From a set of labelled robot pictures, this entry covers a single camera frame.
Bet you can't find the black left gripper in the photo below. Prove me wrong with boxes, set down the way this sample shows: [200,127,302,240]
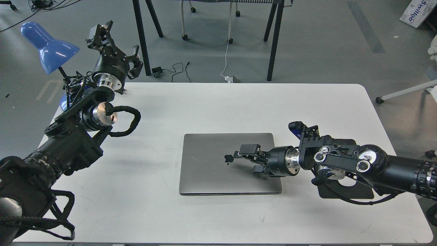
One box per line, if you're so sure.
[86,21,143,86]

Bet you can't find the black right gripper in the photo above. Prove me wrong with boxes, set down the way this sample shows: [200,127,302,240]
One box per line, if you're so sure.
[233,144,301,178]

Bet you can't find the grey laptop computer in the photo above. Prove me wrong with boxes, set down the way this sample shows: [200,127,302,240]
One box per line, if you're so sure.
[179,133,282,195]

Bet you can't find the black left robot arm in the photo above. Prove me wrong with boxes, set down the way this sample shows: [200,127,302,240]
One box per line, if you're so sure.
[1,21,143,246]

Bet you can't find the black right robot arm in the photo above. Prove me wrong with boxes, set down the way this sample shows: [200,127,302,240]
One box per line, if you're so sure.
[224,121,436,205]

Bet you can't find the blue desk lamp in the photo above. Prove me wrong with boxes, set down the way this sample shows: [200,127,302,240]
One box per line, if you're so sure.
[19,22,80,112]

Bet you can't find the black mouse pad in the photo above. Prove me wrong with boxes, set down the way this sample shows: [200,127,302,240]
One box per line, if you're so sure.
[300,135,374,203]

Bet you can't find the white computer mouse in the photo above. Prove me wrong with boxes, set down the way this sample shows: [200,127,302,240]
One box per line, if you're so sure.
[334,173,356,187]

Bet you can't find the rolling chair legs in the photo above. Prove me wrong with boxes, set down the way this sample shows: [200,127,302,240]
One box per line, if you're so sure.
[180,0,241,45]

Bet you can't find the white office chair base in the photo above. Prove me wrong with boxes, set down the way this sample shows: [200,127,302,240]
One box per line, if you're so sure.
[375,35,437,104]

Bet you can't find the cardboard box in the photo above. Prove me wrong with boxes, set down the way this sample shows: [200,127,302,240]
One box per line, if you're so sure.
[399,0,437,28]

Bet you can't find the black power adapter cable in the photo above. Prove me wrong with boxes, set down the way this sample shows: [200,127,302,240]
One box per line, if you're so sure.
[151,61,192,83]

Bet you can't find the white charger cable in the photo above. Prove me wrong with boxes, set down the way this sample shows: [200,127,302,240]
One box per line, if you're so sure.
[220,0,241,83]

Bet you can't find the black cables on floor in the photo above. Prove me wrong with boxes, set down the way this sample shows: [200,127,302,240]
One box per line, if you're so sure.
[0,0,84,33]

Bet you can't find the black table frame legs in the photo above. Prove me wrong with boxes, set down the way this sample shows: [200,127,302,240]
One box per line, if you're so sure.
[130,0,293,82]

